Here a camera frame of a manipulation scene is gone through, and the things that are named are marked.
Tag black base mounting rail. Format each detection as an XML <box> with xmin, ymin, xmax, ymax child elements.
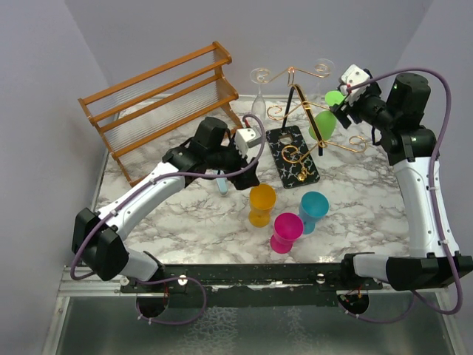
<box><xmin>120</xmin><ymin>262</ymin><xmax>385</xmax><ymax>308</ymax></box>

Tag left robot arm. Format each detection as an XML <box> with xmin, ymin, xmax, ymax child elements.
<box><xmin>70</xmin><ymin>117</ymin><xmax>265</xmax><ymax>292</ymax></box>

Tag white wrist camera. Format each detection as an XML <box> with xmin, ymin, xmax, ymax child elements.
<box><xmin>234</xmin><ymin>128</ymin><xmax>261</xmax><ymax>158</ymax></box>
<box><xmin>338</xmin><ymin>64</ymin><xmax>370</xmax><ymax>106</ymax></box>

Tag green plastic goblet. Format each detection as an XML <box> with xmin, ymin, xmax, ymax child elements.
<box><xmin>314</xmin><ymin>90</ymin><xmax>344</xmax><ymax>141</ymax></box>

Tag pink plastic goblet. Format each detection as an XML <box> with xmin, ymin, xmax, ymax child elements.
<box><xmin>270</xmin><ymin>212</ymin><xmax>304</xmax><ymax>254</ymax></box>

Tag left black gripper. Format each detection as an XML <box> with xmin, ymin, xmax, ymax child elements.
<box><xmin>207</xmin><ymin>137</ymin><xmax>260</xmax><ymax>190</ymax></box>

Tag light blue nail file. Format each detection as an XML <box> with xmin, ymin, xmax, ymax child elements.
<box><xmin>215</xmin><ymin>177</ymin><xmax>228</xmax><ymax>196</ymax></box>

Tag gold wire glass rack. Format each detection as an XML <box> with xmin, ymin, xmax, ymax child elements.
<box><xmin>265</xmin><ymin>67</ymin><xmax>367</xmax><ymax>189</ymax></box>

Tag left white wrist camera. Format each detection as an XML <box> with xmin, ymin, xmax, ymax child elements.
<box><xmin>234</xmin><ymin>128</ymin><xmax>261</xmax><ymax>158</ymax></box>

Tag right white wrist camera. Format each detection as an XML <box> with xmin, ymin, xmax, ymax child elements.
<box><xmin>338</xmin><ymin>64</ymin><xmax>370</xmax><ymax>106</ymax></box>

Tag blue plastic goblet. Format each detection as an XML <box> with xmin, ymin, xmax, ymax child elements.
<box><xmin>299</xmin><ymin>191</ymin><xmax>330</xmax><ymax>234</ymax></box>

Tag orange plastic goblet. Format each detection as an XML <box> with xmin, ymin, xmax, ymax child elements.
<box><xmin>248</xmin><ymin>183</ymin><xmax>276</xmax><ymax>228</ymax></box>

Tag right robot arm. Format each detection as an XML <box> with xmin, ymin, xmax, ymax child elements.
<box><xmin>330</xmin><ymin>64</ymin><xmax>472</xmax><ymax>291</ymax></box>

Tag wooden shelf rack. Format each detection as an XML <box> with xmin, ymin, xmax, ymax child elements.
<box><xmin>78</xmin><ymin>41</ymin><xmax>242</xmax><ymax>186</ymax></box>

